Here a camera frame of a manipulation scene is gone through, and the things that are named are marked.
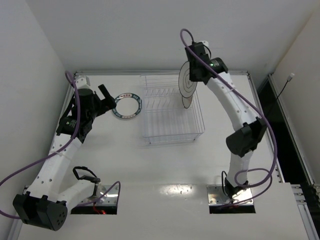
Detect black hanging usb cable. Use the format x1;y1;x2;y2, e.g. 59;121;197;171
276;72;295;101

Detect white plate grey rings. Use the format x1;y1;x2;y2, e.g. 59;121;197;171
177;61;197;99

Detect green rimmed white plate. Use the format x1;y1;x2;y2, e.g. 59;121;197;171
112;92;142;120

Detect white wire dish rack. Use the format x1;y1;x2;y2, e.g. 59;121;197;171
140;72;205;145

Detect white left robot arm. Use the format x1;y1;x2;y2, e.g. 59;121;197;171
12;76;117;231

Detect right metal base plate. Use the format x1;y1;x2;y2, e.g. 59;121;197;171
206;185;254;207

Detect orange sunburst plate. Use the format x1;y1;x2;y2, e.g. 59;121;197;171
182;95;193;109

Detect aluminium frame rail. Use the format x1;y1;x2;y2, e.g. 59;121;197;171
256;75;320;240

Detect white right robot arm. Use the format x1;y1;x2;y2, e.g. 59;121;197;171
186;41;267;198

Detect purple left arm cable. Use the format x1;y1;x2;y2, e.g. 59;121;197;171
0;70;121;220

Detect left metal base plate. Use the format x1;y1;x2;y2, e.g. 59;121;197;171
87;184;119;205

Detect metal base plate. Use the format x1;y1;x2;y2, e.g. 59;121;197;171
206;185;254;207
87;184;119;205

